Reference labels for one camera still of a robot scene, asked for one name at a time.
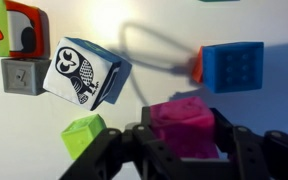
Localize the grey plastic block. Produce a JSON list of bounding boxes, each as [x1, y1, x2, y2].
[[1, 57, 52, 97]]

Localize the blue plastic block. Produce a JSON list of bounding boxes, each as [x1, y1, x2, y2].
[[200, 41, 265, 94]]

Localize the orange plastic block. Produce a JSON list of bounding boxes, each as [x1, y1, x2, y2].
[[192, 46, 205, 84]]

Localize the pink plastic block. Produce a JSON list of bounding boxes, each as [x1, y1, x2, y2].
[[149, 96, 220, 160]]

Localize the blue fabric cube with owl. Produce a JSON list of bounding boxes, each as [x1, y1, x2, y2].
[[42, 36, 133, 112]]

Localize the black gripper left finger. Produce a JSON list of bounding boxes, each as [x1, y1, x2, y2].
[[58, 105, 185, 180]]

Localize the yellow-green plastic block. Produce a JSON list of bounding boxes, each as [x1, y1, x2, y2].
[[60, 113, 108, 161]]

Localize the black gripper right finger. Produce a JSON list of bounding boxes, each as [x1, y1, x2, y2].
[[210, 107, 288, 180]]

